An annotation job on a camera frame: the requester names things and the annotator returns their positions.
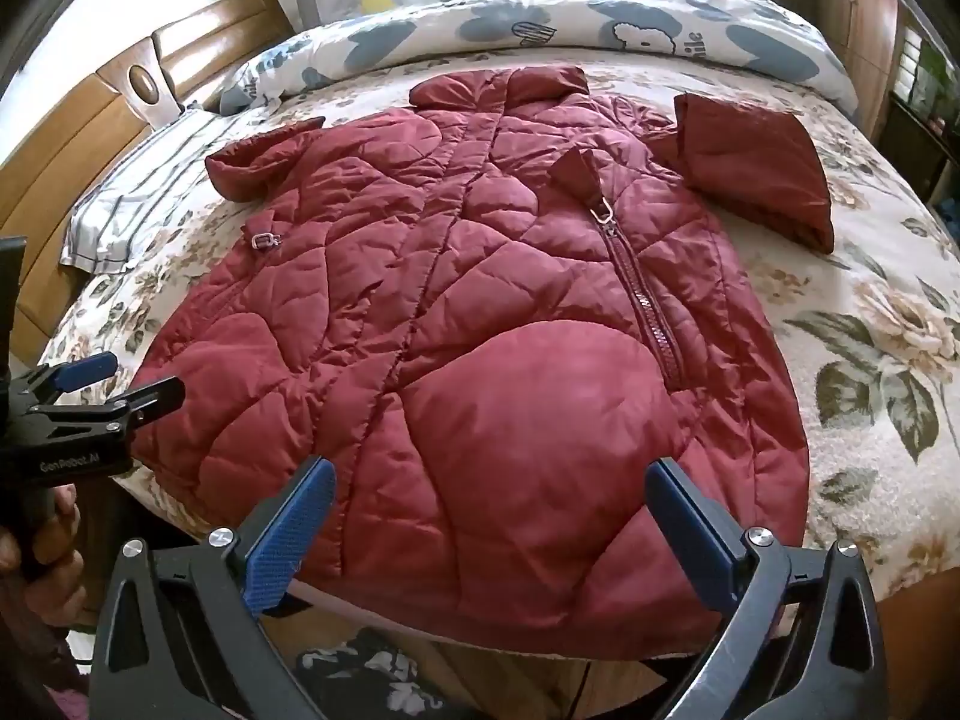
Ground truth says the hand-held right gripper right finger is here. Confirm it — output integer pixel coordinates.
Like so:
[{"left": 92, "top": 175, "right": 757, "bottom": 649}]
[{"left": 643, "top": 457, "right": 891, "bottom": 720}]

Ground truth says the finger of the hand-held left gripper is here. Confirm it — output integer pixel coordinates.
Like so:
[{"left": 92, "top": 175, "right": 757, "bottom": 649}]
[
  {"left": 28, "top": 351, "right": 119, "bottom": 400},
  {"left": 30, "top": 376, "right": 186, "bottom": 442}
]

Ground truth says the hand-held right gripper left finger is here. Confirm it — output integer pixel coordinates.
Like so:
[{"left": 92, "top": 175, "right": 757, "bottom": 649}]
[{"left": 88, "top": 456, "right": 338, "bottom": 720}]

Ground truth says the red quilted jacket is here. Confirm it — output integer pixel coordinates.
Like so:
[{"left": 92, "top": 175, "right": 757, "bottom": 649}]
[{"left": 129, "top": 66, "right": 836, "bottom": 653}]

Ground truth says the person's left hand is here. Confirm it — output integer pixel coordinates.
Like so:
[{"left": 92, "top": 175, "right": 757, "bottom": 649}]
[{"left": 0, "top": 481, "right": 85, "bottom": 620}]

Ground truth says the dark floral cloth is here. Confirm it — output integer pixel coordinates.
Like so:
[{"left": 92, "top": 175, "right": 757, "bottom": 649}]
[{"left": 295, "top": 626, "right": 467, "bottom": 720}]

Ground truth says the striped pillow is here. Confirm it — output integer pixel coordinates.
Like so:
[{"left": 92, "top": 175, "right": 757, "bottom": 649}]
[{"left": 60, "top": 109, "right": 250, "bottom": 275}]

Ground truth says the wooden headboard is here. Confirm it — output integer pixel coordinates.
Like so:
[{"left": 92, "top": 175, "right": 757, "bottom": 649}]
[{"left": 0, "top": 0, "right": 298, "bottom": 350}]

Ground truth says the floral bed sheet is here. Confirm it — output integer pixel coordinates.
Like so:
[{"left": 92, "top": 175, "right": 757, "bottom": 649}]
[{"left": 37, "top": 52, "right": 960, "bottom": 616}]

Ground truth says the dark shelf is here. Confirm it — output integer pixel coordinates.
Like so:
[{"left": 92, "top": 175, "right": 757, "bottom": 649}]
[{"left": 885, "top": 11, "right": 960, "bottom": 205}]

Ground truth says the blue and white printed quilt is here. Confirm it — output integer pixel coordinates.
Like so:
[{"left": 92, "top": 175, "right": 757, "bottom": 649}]
[{"left": 217, "top": 0, "right": 860, "bottom": 118}]

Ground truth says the wooden cabinet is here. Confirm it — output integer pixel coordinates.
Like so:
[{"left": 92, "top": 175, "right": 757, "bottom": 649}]
[{"left": 814, "top": 0, "right": 901, "bottom": 137}]

